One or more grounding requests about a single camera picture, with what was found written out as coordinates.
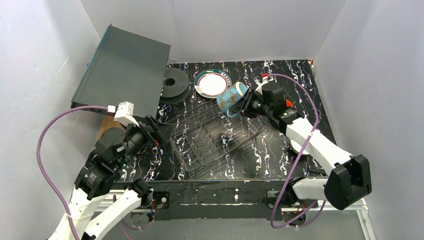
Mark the blue butterfly mug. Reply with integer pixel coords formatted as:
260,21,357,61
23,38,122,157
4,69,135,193
216,82,248,118

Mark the orange mug black handle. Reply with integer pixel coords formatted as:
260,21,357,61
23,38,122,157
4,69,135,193
285,99,294,108

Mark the white floral bowl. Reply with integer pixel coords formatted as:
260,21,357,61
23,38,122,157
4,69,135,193
289,139,310,156

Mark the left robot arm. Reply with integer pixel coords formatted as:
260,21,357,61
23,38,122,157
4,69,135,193
50,116,175,240

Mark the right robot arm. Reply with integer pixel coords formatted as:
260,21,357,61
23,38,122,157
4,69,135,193
231,82,372,210

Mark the black foam spool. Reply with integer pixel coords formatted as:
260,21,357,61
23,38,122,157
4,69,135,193
159,68,190,105

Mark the wooden board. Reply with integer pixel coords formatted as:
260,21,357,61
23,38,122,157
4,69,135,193
95,115,124,142

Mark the white plate green red rim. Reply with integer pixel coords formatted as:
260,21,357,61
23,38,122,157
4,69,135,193
194,69,232,99

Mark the dark grey metal box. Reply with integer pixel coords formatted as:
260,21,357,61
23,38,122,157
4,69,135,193
71,25,171,119

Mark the black bit holder strip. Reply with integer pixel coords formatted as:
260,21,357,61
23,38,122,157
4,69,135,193
307,166,327,176

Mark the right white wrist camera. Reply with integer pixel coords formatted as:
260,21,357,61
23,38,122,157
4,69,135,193
255,78,269,95

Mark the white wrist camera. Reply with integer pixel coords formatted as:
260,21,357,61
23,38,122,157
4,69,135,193
255,78,269,95
114,101,140,127

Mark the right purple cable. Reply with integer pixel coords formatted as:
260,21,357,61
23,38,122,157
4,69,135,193
261,73,327,229

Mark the purple cable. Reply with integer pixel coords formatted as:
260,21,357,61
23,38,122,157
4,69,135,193
261,73,327,229
36,105,155,240

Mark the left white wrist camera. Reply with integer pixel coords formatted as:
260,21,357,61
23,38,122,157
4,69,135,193
114,101,140,127

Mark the wire dish rack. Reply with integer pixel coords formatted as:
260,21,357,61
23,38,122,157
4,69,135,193
169,99,266,172

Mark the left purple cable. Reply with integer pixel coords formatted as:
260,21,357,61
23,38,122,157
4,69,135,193
36,105,155,240

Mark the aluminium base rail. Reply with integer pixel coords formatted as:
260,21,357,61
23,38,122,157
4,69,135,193
61,187,378,240

